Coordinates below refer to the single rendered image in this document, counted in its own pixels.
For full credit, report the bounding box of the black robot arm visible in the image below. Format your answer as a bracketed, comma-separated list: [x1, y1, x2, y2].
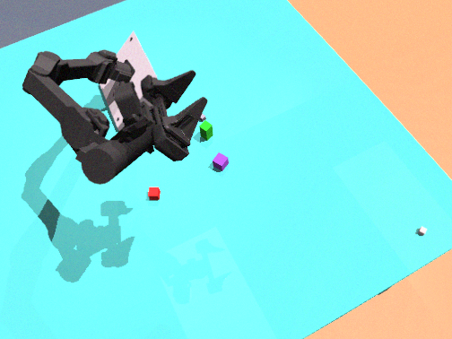
[22, 49, 150, 185]

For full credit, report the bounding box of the green block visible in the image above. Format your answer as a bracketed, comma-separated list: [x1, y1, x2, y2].
[200, 131, 213, 141]
[199, 121, 213, 136]

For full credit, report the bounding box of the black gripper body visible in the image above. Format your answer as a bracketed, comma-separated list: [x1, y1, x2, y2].
[121, 75, 189, 161]

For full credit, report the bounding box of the purple cube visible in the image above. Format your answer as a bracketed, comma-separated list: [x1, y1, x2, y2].
[213, 153, 229, 171]

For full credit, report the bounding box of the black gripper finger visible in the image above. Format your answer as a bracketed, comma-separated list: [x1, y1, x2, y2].
[151, 69, 196, 104]
[161, 96, 208, 146]

